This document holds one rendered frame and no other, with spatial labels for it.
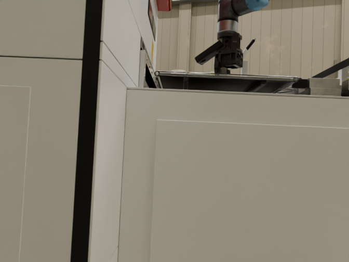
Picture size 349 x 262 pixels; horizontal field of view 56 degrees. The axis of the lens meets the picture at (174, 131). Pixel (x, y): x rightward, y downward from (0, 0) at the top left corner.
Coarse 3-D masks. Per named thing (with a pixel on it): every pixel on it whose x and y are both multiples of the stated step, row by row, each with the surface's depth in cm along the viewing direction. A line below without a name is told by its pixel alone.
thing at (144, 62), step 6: (144, 54) 80; (144, 60) 80; (144, 66) 80; (150, 66) 92; (144, 72) 81; (150, 72) 94; (144, 78) 81; (150, 78) 103; (144, 84) 82; (156, 84) 118
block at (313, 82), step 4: (308, 80) 87; (312, 80) 87; (316, 80) 87; (320, 80) 87; (324, 80) 87; (328, 80) 87; (332, 80) 87; (336, 80) 87; (308, 84) 87; (312, 84) 87; (316, 84) 87; (320, 84) 87; (324, 84) 87; (328, 84) 87; (332, 84) 87; (336, 84) 87; (336, 88) 86
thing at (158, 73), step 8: (160, 72) 84; (168, 72) 84; (176, 72) 84; (184, 72) 84; (192, 72) 85; (256, 80) 84; (264, 80) 84; (272, 80) 84; (280, 80) 84; (288, 80) 84; (296, 80) 84
